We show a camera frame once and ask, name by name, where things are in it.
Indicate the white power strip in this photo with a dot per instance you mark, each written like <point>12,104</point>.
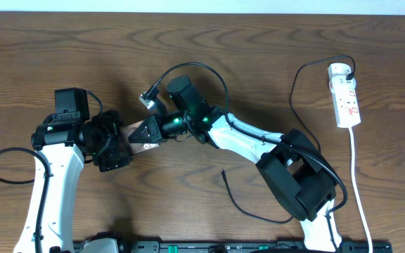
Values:
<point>345,102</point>

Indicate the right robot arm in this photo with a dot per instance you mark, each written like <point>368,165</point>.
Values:
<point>291,166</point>

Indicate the white charger adapter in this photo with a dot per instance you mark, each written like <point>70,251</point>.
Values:
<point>338,69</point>

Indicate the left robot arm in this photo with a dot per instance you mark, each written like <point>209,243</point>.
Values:
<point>62,144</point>

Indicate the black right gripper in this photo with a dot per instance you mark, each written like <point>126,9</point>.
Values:
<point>152,124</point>

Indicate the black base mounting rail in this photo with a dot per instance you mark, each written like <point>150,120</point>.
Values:
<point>159,246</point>

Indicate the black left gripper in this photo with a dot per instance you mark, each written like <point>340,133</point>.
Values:
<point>110,141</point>

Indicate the bronze Galaxy smartphone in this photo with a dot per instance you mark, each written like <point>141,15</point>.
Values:
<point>135,148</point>

